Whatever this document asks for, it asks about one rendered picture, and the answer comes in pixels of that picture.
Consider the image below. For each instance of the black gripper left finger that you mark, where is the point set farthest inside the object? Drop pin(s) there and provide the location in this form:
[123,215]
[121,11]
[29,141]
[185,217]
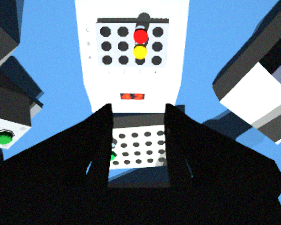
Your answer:
[64,157]

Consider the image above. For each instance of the white tube rack with round holes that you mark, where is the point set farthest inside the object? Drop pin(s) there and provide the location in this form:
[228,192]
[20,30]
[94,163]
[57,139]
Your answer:
[147,146]

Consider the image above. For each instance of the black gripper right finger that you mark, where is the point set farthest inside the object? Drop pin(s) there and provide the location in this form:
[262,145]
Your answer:
[214,159]

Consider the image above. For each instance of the blue bench mat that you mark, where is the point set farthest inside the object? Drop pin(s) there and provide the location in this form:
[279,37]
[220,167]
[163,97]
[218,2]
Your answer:
[47,66]

